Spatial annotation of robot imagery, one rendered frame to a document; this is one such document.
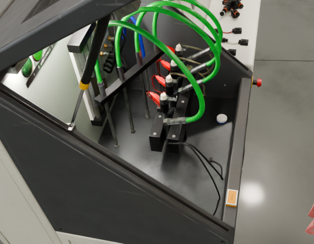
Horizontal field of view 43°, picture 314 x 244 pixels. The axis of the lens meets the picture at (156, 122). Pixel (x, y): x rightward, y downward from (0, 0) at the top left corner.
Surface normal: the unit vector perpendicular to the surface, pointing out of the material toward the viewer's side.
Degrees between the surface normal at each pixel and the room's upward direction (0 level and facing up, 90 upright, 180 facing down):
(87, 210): 90
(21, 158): 90
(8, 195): 90
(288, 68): 0
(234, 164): 0
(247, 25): 0
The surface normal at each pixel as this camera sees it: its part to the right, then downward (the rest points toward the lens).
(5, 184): -0.22, 0.74
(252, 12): -0.09, -0.66
